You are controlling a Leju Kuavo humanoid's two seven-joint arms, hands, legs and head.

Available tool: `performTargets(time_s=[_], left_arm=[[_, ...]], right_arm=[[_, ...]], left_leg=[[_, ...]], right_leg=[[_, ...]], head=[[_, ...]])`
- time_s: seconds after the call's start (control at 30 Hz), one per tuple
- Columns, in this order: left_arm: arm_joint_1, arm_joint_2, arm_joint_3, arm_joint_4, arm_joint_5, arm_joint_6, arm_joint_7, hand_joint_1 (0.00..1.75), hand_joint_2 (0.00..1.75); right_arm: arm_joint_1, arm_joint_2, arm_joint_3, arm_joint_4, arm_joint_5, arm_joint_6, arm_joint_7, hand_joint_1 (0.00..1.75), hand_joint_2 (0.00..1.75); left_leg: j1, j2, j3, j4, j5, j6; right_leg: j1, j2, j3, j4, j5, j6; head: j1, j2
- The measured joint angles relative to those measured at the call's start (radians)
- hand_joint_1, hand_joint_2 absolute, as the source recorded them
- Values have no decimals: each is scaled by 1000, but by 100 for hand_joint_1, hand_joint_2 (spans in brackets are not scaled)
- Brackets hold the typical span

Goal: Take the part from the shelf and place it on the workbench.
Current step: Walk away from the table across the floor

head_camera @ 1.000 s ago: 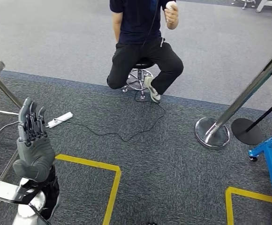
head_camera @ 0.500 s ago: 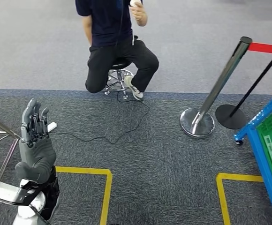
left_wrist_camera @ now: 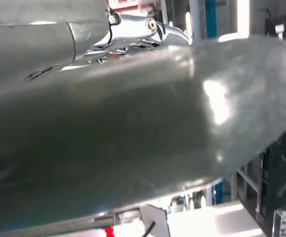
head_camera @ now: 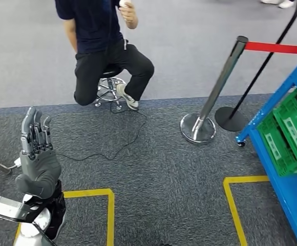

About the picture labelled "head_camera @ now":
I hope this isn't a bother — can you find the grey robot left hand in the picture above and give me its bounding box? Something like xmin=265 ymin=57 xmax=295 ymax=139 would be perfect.
xmin=15 ymin=106 xmax=62 ymax=200

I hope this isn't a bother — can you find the blue metal shelf rack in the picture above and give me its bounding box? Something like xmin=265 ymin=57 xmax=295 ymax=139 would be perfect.
xmin=235 ymin=47 xmax=297 ymax=246

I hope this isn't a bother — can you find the yellow floor tape marking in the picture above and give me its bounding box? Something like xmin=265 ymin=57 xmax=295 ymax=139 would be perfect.
xmin=13 ymin=188 xmax=115 ymax=246

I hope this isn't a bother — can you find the chrome base black stool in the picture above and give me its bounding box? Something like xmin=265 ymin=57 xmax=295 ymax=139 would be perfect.
xmin=94 ymin=64 xmax=127 ymax=111

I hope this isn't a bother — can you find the person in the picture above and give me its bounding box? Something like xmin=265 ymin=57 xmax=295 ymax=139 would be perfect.
xmin=55 ymin=0 xmax=155 ymax=111

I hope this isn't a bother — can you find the green plastic crate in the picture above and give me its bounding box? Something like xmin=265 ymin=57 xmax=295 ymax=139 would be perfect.
xmin=273 ymin=89 xmax=297 ymax=169
xmin=256 ymin=117 xmax=297 ymax=177

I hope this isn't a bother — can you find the red barrier belt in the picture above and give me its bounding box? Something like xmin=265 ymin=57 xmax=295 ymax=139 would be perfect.
xmin=244 ymin=41 xmax=297 ymax=56

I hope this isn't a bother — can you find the pair of pale shoes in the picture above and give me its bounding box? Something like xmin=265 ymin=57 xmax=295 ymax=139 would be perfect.
xmin=261 ymin=0 xmax=295 ymax=9

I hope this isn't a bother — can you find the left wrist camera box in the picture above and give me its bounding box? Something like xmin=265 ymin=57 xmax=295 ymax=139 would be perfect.
xmin=0 ymin=196 xmax=30 ymax=224

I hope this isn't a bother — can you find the thin black floor cable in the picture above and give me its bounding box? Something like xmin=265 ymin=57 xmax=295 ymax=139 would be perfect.
xmin=55 ymin=101 xmax=148 ymax=161

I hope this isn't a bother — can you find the chrome stanchion post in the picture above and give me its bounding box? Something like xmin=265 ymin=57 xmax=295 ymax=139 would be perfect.
xmin=180 ymin=35 xmax=249 ymax=144

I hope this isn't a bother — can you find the black stanchion post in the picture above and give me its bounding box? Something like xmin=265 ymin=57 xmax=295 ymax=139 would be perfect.
xmin=214 ymin=0 xmax=297 ymax=132

